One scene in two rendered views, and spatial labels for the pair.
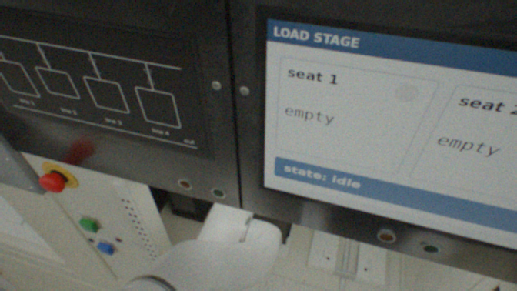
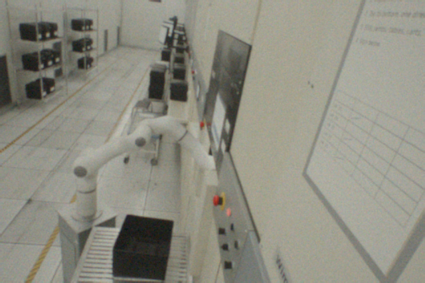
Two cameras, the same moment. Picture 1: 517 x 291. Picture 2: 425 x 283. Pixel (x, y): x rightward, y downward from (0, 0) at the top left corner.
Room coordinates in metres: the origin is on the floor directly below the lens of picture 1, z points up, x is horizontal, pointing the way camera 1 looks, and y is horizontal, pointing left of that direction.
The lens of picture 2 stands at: (-0.40, -1.30, 2.02)
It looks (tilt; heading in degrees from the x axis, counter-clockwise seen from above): 25 degrees down; 64
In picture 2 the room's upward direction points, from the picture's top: 10 degrees clockwise
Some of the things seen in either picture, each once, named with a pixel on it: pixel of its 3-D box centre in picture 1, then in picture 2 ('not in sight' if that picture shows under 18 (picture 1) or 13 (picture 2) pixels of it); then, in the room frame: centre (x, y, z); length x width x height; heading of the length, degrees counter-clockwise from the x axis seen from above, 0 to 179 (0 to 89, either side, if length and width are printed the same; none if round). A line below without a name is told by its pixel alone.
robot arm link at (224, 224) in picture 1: (225, 234); not in sight; (0.33, 0.07, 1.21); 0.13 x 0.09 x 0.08; 163
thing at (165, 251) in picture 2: not in sight; (144, 245); (-0.10, -0.16, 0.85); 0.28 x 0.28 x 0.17; 67
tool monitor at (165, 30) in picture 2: not in sight; (173, 39); (0.96, 3.29, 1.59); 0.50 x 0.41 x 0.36; 163
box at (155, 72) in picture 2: not in sight; (157, 76); (0.90, 3.91, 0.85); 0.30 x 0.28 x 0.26; 72
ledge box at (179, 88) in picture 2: not in sight; (178, 90); (0.96, 2.75, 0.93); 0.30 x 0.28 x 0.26; 70
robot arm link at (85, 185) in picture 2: not in sight; (87, 168); (-0.37, 0.32, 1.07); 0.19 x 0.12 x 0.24; 73
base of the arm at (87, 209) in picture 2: not in sight; (86, 200); (-0.38, 0.29, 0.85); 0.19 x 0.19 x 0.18
